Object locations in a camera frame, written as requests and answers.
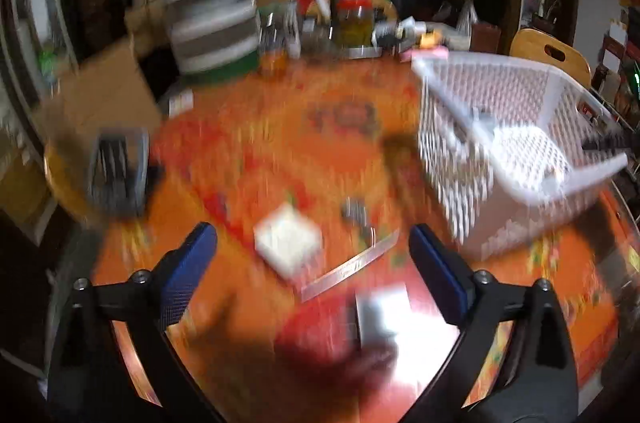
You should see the metal ruler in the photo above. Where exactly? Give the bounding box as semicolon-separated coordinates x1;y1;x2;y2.
300;229;401;304

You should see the small dark metal keychain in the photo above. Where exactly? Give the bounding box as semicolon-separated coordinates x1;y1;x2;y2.
341;198;373;229

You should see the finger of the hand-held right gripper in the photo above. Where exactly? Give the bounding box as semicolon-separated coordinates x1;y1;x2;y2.
581;130;640;154

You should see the green plastic basket base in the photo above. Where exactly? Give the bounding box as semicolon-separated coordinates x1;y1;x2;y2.
185;58;261;86

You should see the glass jar with red lid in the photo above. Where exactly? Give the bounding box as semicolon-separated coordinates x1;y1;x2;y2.
332;0;376;46

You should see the small white card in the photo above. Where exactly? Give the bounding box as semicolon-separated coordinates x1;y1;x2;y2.
169;93;195;114

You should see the white cube with dark face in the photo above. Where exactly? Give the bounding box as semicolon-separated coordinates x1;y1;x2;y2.
355;283;413;349

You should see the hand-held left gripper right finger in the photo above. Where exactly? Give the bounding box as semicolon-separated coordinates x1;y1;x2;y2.
402;224;581;423

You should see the white cubby shelf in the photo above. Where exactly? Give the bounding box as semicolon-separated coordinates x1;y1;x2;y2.
597;16;640;114

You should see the white square charger plug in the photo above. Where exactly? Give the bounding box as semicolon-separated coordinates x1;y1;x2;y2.
252;203;323;279

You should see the flattened cardboard box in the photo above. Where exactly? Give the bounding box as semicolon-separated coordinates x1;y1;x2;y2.
45;40;163;139

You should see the white perforated plastic basket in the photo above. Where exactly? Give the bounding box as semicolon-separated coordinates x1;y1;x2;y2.
411;52;628;261

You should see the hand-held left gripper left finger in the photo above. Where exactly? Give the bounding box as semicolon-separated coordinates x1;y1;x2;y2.
47;222;221;423

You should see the wooden chair with cutout back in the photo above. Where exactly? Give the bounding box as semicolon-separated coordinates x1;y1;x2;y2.
510;28;592;89

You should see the wooden chair with plain back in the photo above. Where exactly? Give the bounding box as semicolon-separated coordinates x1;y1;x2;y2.
42;138;101;224

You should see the red printed tablecloth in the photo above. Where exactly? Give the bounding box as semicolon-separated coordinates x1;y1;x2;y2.
90;48;640;409

